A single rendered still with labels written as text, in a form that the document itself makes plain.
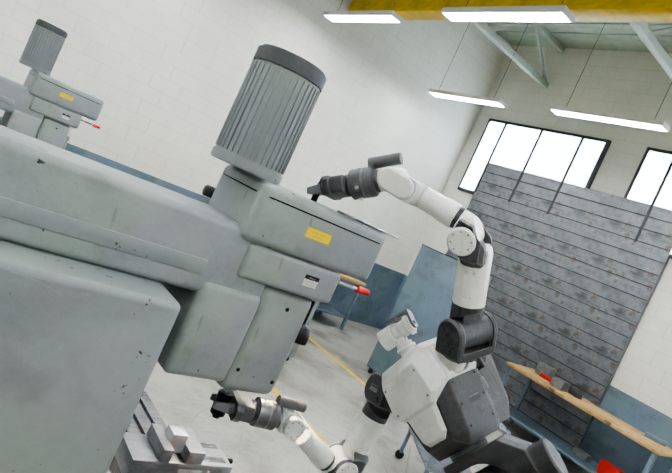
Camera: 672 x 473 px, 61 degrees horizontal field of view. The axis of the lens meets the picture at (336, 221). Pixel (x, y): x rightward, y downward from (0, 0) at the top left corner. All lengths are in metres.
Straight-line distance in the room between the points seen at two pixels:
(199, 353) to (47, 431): 0.39
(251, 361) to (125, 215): 0.57
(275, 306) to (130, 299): 0.47
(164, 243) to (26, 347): 0.36
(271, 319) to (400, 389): 0.44
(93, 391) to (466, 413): 0.97
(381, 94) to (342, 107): 0.83
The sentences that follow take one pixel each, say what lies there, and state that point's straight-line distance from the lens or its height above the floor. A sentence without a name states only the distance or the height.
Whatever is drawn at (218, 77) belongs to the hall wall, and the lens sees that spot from 8.58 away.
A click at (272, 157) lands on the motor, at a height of 1.95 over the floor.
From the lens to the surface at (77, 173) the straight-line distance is 1.32.
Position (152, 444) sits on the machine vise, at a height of 0.98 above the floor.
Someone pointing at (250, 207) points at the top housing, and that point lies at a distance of 1.47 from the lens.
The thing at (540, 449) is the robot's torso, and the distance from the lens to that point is 1.73.
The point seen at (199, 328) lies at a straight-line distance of 1.52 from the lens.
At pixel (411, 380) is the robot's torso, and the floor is 1.54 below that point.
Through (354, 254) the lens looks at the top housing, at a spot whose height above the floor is 1.80.
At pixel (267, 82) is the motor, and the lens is 1.49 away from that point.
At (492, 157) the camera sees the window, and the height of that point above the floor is 3.91.
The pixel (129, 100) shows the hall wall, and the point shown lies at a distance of 8.20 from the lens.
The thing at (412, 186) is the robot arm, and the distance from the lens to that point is 1.55.
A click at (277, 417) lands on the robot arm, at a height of 1.25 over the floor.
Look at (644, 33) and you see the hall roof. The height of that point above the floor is 5.40.
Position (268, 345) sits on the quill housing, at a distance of 1.67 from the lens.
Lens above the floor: 1.91
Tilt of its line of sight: 2 degrees down
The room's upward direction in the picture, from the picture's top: 25 degrees clockwise
